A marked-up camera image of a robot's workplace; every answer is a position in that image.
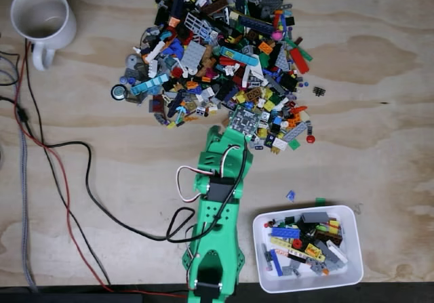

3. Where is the white Lego slope piece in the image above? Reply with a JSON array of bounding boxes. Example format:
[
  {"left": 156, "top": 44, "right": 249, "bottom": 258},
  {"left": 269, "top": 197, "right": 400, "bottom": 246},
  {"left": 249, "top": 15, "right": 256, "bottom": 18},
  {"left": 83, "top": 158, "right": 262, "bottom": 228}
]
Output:
[{"left": 325, "top": 239, "right": 349, "bottom": 265}]

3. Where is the white red black servo cable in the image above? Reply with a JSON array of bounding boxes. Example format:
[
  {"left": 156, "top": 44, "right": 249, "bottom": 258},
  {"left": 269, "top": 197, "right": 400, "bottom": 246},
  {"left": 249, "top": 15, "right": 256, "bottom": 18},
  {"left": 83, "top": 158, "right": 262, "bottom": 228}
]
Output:
[{"left": 175, "top": 144, "right": 240, "bottom": 204}]

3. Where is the light blue stepped Lego plate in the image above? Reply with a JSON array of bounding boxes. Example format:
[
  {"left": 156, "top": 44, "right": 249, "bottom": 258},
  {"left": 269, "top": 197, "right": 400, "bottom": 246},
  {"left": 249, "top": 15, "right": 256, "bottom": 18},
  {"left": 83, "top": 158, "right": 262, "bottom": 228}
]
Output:
[{"left": 130, "top": 73, "right": 170, "bottom": 96}]

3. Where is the long yellow Lego beam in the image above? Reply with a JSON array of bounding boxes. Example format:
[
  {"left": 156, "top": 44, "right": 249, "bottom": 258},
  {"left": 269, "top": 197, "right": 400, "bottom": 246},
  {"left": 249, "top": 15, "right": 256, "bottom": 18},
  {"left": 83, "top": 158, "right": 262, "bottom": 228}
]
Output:
[{"left": 270, "top": 237, "right": 306, "bottom": 255}]

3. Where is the blue Lego brick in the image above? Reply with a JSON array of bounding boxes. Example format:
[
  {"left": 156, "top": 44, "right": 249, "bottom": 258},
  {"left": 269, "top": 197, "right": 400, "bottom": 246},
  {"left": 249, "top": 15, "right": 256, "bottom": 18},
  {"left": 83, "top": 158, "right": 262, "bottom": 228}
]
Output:
[{"left": 271, "top": 226, "right": 301, "bottom": 240}]

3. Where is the light blue Lego beam with sticker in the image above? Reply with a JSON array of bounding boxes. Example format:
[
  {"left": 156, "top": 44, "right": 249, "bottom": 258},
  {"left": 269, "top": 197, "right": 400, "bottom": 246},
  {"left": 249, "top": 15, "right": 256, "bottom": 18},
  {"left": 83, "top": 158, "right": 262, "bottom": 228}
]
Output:
[{"left": 220, "top": 46, "right": 259, "bottom": 66}]

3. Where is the grey narrow Lego plate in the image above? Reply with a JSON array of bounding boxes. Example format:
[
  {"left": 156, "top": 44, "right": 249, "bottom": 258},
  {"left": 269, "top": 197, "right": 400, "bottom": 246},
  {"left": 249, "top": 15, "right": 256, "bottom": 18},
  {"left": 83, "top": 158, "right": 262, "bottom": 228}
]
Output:
[{"left": 283, "top": 121, "right": 309, "bottom": 143}]

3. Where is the black Lego wheel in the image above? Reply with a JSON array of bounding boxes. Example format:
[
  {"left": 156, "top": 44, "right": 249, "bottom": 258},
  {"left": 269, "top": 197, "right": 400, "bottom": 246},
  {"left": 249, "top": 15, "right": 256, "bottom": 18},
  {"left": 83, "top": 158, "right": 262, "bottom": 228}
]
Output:
[{"left": 111, "top": 84, "right": 127, "bottom": 101}]

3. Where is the grey wedge Lego plate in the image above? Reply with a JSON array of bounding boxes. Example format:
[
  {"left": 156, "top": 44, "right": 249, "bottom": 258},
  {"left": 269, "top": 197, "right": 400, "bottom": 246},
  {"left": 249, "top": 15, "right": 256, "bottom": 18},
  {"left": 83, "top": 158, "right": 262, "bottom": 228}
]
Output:
[{"left": 274, "top": 47, "right": 292, "bottom": 73}]

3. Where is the long dark blue Lego plate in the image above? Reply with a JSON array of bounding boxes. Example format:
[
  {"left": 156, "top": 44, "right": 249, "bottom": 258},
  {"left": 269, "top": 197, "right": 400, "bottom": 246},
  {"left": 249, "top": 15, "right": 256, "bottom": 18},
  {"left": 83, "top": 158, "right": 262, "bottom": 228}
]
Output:
[{"left": 237, "top": 14, "right": 275, "bottom": 35}]

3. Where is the white plastic bin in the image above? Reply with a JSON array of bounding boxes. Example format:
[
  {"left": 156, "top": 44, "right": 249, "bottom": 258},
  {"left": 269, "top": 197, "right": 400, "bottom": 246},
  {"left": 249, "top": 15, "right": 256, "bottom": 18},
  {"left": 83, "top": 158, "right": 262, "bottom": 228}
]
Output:
[{"left": 252, "top": 204, "right": 365, "bottom": 294}]

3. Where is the dark grey Lego brick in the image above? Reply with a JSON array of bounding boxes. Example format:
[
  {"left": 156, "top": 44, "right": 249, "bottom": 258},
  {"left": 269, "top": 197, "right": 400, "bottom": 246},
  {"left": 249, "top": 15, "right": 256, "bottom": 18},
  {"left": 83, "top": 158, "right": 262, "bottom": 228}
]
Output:
[{"left": 300, "top": 211, "right": 330, "bottom": 224}]

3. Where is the narrow blue Lego plate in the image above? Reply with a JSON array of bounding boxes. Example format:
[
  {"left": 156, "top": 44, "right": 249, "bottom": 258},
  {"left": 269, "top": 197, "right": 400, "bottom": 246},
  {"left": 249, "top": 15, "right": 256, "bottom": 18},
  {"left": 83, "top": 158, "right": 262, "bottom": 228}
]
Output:
[{"left": 269, "top": 249, "right": 284, "bottom": 277}]

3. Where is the green camera circuit board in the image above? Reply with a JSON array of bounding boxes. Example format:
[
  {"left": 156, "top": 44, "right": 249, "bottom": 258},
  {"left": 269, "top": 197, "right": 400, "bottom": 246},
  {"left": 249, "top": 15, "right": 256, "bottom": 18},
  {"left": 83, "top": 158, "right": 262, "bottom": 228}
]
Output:
[{"left": 227, "top": 105, "right": 263, "bottom": 138}]

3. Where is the grey square Lego plate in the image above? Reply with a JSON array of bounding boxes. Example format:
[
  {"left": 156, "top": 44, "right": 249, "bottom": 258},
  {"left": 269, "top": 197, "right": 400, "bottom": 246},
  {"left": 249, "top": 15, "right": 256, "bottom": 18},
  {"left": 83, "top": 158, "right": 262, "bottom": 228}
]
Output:
[{"left": 180, "top": 40, "right": 208, "bottom": 70}]

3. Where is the thick black cable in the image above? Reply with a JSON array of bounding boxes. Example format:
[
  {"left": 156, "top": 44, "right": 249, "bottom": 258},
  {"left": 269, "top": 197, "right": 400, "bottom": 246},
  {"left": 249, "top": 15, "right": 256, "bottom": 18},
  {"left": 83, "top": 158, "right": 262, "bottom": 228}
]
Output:
[{"left": 0, "top": 95, "right": 198, "bottom": 243}]

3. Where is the red wire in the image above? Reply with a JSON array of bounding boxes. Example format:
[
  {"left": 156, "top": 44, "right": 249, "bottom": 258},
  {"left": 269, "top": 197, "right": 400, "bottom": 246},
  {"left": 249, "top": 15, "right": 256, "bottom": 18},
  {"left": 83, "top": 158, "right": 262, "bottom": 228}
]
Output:
[{"left": 13, "top": 40, "right": 189, "bottom": 299}]

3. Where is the white ceramic mug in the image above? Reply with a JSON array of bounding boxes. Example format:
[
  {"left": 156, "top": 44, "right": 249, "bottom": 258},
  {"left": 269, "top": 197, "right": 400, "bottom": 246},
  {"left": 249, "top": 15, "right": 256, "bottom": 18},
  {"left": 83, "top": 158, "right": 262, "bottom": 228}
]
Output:
[{"left": 9, "top": 0, "right": 78, "bottom": 72}]

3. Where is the white Lego lattice fence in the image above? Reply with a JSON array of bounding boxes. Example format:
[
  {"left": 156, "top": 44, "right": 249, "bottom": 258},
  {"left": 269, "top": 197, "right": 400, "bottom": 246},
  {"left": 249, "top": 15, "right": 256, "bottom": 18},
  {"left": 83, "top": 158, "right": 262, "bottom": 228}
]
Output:
[{"left": 184, "top": 12, "right": 212, "bottom": 43}]

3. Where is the grey braided cable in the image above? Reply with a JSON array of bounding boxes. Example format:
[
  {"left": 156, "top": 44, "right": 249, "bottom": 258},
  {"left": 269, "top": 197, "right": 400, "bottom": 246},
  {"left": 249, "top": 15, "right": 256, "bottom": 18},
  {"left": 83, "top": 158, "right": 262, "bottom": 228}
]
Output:
[{"left": 0, "top": 50, "right": 38, "bottom": 292}]

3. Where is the thin black cable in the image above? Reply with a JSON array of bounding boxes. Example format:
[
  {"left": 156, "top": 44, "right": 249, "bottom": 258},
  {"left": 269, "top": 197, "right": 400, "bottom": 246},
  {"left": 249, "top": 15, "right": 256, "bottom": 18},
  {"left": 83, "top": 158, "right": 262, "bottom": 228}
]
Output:
[{"left": 24, "top": 41, "right": 113, "bottom": 285}]

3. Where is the long red Lego brick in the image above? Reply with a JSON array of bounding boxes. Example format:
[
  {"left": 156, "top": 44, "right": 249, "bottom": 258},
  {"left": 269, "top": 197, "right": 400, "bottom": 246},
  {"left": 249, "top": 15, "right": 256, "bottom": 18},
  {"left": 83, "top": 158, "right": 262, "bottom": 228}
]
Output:
[{"left": 289, "top": 47, "right": 311, "bottom": 75}]

